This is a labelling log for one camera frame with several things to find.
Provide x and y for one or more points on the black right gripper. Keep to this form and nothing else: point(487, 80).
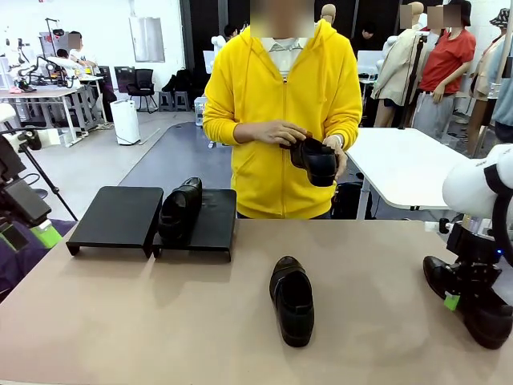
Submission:
point(473, 252)

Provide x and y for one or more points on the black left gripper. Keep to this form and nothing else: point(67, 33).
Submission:
point(28, 202)

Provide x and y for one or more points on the black leather ankle boot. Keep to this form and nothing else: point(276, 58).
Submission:
point(320, 164)
point(489, 325)

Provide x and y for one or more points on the black leather loafer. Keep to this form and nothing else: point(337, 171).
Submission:
point(296, 325)
point(176, 212)

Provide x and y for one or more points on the person's right forearm yellow sleeve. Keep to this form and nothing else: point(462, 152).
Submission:
point(218, 132)

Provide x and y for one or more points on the person's left forearm yellow sleeve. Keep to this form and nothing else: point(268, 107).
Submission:
point(350, 134)

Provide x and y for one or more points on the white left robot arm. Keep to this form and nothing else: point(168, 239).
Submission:
point(7, 116)

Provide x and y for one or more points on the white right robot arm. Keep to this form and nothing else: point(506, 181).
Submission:
point(469, 188)

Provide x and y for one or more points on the black metal shoe stand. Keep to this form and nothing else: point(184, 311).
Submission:
point(212, 224)
point(116, 216)

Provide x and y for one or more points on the person's left hand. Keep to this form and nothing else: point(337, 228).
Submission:
point(340, 158)

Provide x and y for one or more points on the person's right hand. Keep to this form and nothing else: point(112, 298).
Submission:
point(264, 132)

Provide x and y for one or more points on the purple cloth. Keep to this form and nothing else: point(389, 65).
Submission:
point(24, 268)

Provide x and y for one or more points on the clear plastic storage box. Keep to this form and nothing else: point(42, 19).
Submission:
point(52, 138)

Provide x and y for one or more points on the black bag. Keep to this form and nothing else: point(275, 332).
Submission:
point(346, 200)

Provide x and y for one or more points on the white air purifier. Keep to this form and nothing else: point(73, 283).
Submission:
point(125, 124)

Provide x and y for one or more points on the white table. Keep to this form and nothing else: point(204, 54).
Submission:
point(393, 160)

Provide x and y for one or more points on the white robot station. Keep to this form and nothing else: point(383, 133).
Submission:
point(14, 56)

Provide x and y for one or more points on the black computer monitor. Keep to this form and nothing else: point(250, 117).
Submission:
point(122, 78)

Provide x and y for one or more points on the person in white shirt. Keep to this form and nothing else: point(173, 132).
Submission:
point(82, 56)

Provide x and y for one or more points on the person with dark hair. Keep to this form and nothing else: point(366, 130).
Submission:
point(62, 51)

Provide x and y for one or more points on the black office chair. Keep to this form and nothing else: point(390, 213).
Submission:
point(142, 78)

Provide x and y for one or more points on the grey plastic stool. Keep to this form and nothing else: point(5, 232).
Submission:
point(166, 96)
point(181, 96)

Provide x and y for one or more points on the white wristwatch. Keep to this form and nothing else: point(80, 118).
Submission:
point(340, 139)

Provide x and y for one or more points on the clear box with blue items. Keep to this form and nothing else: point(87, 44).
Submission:
point(199, 114)

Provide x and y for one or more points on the black backpack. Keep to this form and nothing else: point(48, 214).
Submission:
point(182, 80)

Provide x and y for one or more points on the mannequin with bucket hat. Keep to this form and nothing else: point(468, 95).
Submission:
point(491, 72)

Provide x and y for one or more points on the mannequin in beige coat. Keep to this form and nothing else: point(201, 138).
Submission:
point(397, 68)

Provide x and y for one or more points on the white partition board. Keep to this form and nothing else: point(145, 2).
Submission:
point(366, 60)

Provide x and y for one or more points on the white humanoid robot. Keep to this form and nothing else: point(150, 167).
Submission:
point(218, 42)

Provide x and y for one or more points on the person in yellow hoodie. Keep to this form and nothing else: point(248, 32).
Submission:
point(260, 88)

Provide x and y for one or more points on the person in black clothes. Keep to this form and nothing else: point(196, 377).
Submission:
point(368, 31)

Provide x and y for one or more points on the person with black hair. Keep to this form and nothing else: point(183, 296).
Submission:
point(230, 30)

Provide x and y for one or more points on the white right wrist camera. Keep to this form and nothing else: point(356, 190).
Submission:
point(429, 228)

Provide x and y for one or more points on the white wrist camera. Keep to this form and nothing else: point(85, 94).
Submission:
point(429, 228)
point(48, 138)

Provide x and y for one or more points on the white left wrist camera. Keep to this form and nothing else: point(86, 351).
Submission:
point(48, 138)

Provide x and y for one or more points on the white wall cabinet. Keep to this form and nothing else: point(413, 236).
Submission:
point(147, 40)

